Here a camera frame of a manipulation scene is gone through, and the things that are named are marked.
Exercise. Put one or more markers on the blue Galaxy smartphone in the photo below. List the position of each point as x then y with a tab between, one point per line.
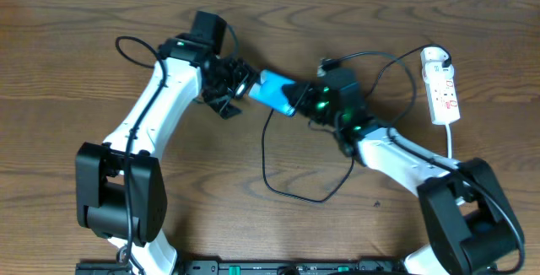
268	90

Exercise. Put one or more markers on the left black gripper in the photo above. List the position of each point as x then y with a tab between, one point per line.
248	73

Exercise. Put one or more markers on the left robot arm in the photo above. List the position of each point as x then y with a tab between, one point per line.
120	190

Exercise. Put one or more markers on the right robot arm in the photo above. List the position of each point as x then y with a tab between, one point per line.
469	221

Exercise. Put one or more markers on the white USB charger plug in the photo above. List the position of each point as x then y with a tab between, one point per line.
435	54

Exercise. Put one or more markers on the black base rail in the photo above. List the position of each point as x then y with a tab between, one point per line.
207	267

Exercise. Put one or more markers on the white power strip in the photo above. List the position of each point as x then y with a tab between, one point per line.
441	93

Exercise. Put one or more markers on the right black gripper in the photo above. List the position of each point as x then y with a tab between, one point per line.
299	101

